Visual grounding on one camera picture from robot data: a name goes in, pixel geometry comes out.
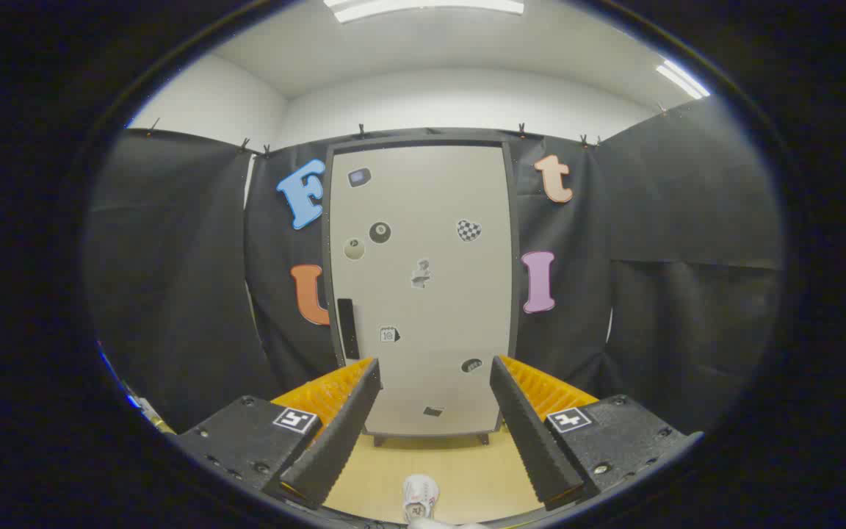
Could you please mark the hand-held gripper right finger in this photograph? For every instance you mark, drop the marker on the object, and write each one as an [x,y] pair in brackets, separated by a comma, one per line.
[533,441]

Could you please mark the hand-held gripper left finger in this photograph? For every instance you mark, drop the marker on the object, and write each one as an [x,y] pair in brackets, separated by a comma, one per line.
[335,441]

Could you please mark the white shoe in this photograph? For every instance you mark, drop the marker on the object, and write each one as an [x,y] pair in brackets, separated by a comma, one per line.
[421,494]

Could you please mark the grey shoe cabinet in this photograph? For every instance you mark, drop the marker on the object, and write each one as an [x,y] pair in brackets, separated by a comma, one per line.
[515,257]

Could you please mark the cluttered small items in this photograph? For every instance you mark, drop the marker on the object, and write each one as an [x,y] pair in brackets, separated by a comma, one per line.
[153,417]

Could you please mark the black backdrop cloth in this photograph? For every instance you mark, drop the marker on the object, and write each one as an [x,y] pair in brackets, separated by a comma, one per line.
[173,279]

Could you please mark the blue and white board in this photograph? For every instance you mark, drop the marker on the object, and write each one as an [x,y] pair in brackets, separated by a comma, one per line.
[116,375]

